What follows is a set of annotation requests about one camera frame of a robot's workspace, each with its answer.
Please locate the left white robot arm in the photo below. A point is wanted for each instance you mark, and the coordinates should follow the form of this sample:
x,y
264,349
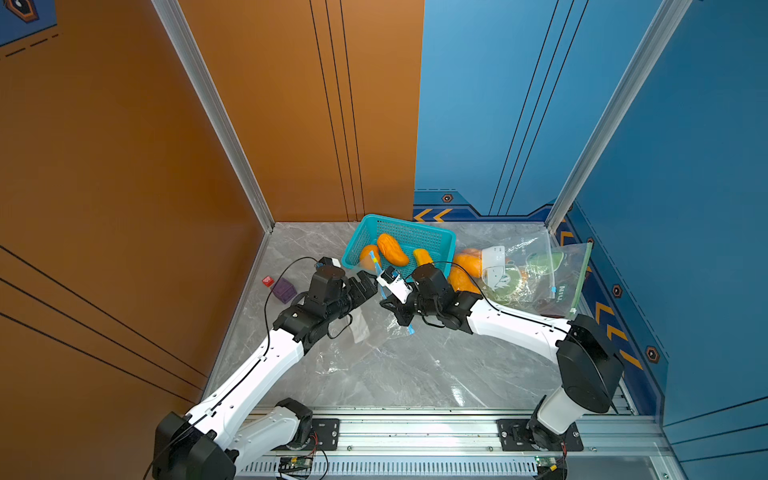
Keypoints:
x,y
211,440

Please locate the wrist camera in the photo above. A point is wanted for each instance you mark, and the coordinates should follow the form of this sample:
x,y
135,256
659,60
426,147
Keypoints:
x,y
326,284
430,281

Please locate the purple block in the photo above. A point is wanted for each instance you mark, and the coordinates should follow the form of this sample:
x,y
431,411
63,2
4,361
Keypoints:
x,y
284,290

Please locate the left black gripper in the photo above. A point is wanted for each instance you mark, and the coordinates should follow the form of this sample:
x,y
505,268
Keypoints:
x,y
358,296

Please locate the yellow top mango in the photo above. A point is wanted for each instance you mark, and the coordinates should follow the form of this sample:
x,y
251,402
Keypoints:
x,y
391,250

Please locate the slim yellow mango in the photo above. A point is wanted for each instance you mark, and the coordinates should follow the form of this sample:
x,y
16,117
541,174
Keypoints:
x,y
422,256

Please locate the teal plastic basket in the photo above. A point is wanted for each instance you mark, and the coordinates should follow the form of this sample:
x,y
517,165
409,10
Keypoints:
x,y
438,242

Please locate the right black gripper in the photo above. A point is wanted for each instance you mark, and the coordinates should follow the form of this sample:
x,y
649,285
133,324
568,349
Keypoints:
x,y
398,310

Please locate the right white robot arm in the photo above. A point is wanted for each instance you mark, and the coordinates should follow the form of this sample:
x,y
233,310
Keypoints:
x,y
589,364

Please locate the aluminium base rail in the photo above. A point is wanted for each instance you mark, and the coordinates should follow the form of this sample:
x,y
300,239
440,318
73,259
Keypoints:
x,y
448,444

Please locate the clear green-zip bag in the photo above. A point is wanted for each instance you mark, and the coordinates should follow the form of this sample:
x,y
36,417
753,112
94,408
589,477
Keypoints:
x,y
548,284

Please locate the clear blue-zip bag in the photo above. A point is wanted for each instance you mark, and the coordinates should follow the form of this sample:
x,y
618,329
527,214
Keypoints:
x,y
512,249

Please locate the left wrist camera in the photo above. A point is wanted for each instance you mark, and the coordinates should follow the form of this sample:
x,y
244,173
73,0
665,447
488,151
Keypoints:
x,y
326,284

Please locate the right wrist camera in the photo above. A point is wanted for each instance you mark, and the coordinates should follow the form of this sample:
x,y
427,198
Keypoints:
x,y
430,281

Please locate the smooth orange basket mango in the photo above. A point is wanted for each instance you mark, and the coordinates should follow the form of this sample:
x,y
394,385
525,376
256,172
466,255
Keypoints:
x,y
370,260

